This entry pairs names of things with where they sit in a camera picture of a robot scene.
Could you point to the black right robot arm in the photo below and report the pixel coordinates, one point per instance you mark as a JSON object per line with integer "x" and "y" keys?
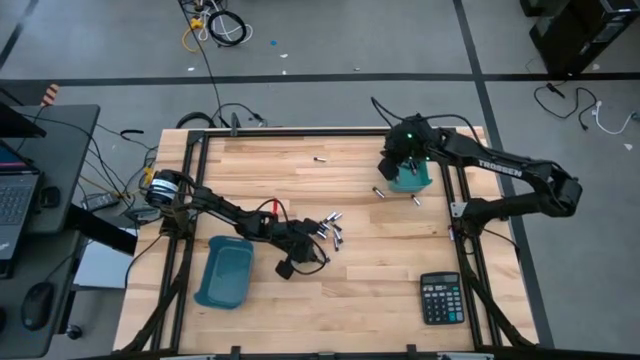
{"x": 500, "y": 167}

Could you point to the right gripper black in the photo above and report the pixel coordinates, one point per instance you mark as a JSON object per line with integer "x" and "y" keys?
{"x": 410, "y": 140}

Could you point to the black equipment case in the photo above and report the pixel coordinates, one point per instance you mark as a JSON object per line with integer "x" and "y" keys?
{"x": 565, "y": 40}
{"x": 625, "y": 25}

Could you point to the dark grey side desk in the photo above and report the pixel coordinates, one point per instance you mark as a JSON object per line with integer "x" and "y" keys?
{"x": 70, "y": 150}

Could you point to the black frame clamp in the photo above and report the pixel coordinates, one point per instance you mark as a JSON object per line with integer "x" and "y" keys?
{"x": 234, "y": 125}

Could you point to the black desk calculator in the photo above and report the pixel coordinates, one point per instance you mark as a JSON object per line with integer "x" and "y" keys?
{"x": 442, "y": 305}

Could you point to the dark teal plastic bin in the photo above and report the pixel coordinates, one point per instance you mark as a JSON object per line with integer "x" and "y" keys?
{"x": 225, "y": 275}

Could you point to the black desk crossbar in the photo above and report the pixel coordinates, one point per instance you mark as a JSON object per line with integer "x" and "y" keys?
{"x": 115, "y": 242}

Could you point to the white box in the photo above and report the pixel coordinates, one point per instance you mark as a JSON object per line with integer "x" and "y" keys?
{"x": 107, "y": 272}

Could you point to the black monitor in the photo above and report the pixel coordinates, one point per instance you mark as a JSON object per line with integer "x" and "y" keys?
{"x": 17, "y": 126}

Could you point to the black power strip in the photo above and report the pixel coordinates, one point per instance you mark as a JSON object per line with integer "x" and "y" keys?
{"x": 100, "y": 201}

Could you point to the grey laptop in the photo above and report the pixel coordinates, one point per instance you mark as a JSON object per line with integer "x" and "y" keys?
{"x": 15, "y": 200}

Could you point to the small black desk device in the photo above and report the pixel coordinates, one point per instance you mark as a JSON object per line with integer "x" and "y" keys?
{"x": 50, "y": 196}

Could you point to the light teal plastic bin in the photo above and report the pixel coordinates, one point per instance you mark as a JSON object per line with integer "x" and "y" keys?
{"x": 417, "y": 184}

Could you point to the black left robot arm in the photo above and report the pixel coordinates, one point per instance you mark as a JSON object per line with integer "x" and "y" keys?
{"x": 220, "y": 207}

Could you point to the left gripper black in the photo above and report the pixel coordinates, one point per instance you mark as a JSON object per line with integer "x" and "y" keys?
{"x": 295, "y": 232}

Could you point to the black caster wheel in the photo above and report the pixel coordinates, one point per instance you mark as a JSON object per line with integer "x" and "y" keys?
{"x": 74, "y": 332}

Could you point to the black computer mouse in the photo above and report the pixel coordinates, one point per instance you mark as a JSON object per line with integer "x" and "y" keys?
{"x": 37, "y": 306}

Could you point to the orange black striped marker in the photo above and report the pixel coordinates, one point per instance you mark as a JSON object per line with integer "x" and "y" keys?
{"x": 51, "y": 94}

